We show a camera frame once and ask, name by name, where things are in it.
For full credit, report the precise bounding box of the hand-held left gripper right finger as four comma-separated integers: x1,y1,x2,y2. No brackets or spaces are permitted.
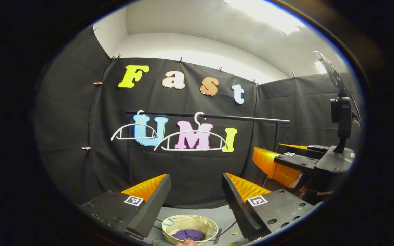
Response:
222,173,322,241

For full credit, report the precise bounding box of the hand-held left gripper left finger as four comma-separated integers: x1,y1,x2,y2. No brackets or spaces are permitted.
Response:
81,174,172,240

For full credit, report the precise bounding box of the cream round laundry hamper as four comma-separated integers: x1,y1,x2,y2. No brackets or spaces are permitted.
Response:
161,214,219,245

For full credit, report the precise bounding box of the purple ribbed top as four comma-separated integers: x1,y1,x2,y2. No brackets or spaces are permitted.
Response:
171,229,206,241

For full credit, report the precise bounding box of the white clothes hanger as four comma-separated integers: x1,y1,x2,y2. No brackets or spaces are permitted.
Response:
111,110,158,141
154,112,229,152

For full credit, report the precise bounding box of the large ceiling light panel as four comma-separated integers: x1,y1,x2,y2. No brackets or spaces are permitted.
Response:
224,0,306,35

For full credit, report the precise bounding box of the black clothes rail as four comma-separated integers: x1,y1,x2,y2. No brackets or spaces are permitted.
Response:
125,110,290,151

